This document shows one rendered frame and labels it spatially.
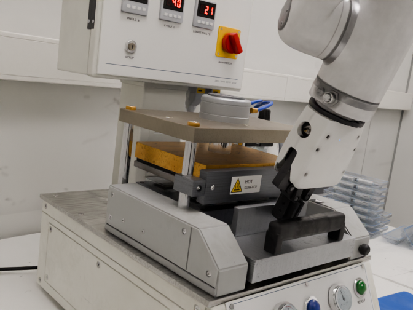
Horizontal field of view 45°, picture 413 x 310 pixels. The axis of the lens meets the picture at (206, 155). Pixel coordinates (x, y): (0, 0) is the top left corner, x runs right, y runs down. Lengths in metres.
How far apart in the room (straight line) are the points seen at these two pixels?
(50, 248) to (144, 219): 0.29
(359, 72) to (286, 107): 1.42
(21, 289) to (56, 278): 0.10
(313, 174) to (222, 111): 0.18
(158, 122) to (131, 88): 0.23
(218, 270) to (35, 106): 0.76
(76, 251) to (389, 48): 0.55
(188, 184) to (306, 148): 0.16
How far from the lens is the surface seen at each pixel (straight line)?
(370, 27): 0.59
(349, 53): 0.59
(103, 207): 0.88
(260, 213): 0.70
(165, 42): 0.86
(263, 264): 0.62
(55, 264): 0.91
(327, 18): 0.57
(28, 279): 1.03
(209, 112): 0.75
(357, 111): 0.61
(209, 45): 0.92
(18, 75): 1.14
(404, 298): 1.21
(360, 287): 0.79
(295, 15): 0.57
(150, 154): 0.76
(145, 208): 0.67
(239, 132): 0.69
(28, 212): 1.27
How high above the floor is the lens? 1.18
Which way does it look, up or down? 9 degrees down
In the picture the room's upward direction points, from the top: 7 degrees clockwise
